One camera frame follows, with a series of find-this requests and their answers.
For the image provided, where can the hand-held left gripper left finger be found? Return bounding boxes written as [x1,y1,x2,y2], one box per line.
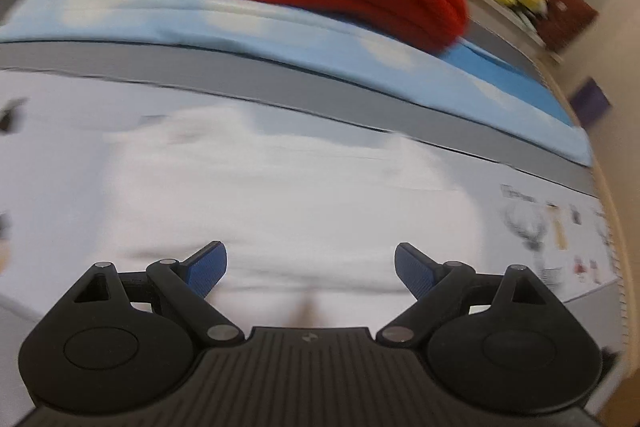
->
[74,241,246,348]

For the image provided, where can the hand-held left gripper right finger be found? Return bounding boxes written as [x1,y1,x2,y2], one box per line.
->
[376,243,551,348]

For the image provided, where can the white cotton garment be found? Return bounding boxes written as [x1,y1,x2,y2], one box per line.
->
[100,107,481,308]

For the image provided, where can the purple bag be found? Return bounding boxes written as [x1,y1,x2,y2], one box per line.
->
[570,78,612,128]

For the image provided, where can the light blue cloud-print sheet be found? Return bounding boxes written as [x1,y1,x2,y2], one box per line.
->
[0,0,593,166]

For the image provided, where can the yellow plush toys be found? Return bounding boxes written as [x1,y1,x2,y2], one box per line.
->
[450,0,546,48]

